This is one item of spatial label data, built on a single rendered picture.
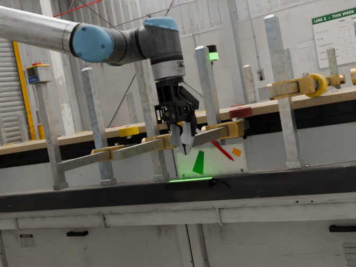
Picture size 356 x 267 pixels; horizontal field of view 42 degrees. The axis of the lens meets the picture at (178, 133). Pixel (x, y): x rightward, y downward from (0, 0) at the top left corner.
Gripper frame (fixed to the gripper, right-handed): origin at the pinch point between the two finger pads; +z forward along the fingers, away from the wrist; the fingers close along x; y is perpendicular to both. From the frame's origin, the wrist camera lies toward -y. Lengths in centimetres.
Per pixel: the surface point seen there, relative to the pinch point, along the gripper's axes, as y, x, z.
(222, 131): -21.4, 1.4, -2.4
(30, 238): -51, -133, 41
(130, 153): -5.1, -23.5, -0.5
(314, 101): -46, 25, -6
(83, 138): -45, -79, -6
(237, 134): -25.6, 4.6, -0.5
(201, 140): -6.7, 1.5, -1.5
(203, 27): -773, -365, -169
